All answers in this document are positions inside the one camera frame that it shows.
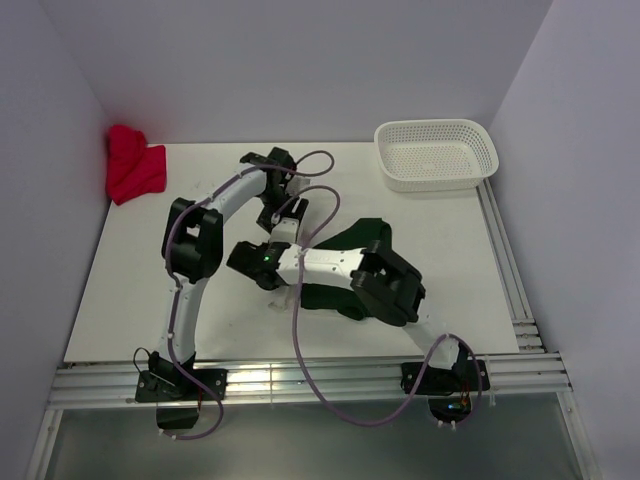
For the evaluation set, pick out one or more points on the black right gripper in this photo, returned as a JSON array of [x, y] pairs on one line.
[[267, 245]]

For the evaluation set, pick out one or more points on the red t-shirt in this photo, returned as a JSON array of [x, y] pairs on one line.
[[134, 168]]

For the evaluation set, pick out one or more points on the dark green t-shirt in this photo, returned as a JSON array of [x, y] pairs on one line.
[[353, 301]]

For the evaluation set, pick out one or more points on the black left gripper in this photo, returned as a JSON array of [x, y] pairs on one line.
[[300, 208]]

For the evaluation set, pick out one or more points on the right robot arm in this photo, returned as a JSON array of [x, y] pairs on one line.
[[388, 286]]

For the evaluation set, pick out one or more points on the white printed t-shirt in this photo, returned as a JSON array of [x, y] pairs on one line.
[[297, 264]]

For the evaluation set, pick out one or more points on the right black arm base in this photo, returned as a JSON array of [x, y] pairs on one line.
[[450, 391]]

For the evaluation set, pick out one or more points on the white perforated plastic basket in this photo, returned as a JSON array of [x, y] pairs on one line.
[[434, 155]]

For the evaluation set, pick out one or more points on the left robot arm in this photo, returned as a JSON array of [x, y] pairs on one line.
[[193, 246]]

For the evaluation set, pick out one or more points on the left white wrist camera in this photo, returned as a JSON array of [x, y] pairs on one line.
[[296, 184]]

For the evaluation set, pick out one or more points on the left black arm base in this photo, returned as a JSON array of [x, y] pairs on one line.
[[178, 398]]

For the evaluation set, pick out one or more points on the aluminium rail frame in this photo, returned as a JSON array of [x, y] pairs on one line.
[[534, 370]]

